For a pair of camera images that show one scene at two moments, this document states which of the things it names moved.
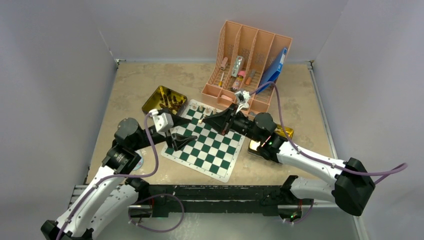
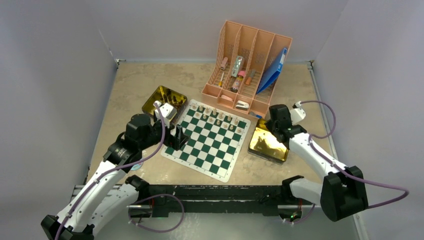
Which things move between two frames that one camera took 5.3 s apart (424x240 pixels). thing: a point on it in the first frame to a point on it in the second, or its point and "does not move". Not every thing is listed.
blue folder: (273, 72) does not move
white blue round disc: (139, 165) does not move
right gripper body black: (240, 124) to (271, 126)
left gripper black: (177, 140) does not move
